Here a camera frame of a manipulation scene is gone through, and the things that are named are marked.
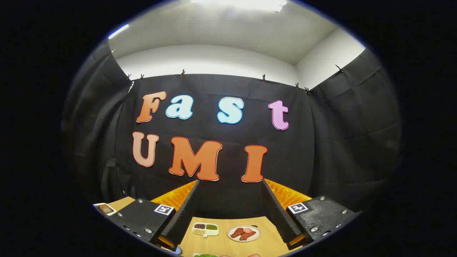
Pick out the white oval plate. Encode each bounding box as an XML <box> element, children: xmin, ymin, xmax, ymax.
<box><xmin>227</xmin><ymin>225</ymin><xmax>262</xmax><ymax>243</ymax></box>

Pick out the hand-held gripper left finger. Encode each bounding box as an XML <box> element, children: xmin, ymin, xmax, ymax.
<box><xmin>107</xmin><ymin>180</ymin><xmax>199</xmax><ymax>252</ymax></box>

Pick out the ceiling light panel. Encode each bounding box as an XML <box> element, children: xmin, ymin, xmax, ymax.
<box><xmin>190</xmin><ymin>0</ymin><xmax>288</xmax><ymax>12</ymax></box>

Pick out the blue plate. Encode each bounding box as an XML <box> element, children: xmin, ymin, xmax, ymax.
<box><xmin>156</xmin><ymin>244</ymin><xmax>181</xmax><ymax>255</ymax></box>

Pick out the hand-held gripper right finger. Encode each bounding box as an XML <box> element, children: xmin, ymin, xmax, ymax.
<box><xmin>262</xmin><ymin>178</ymin><xmax>362</xmax><ymax>250</ymax></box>

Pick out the row of small black clips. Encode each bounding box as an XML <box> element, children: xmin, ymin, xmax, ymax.
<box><xmin>109</xmin><ymin>48</ymin><xmax>345</xmax><ymax>95</ymax></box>

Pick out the white toaster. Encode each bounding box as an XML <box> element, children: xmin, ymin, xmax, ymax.
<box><xmin>94</xmin><ymin>202</ymin><xmax>117</xmax><ymax>216</ymax></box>

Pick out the white divided snack tray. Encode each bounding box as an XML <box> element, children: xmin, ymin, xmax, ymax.
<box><xmin>192</xmin><ymin>222</ymin><xmax>220</xmax><ymax>238</ymax></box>

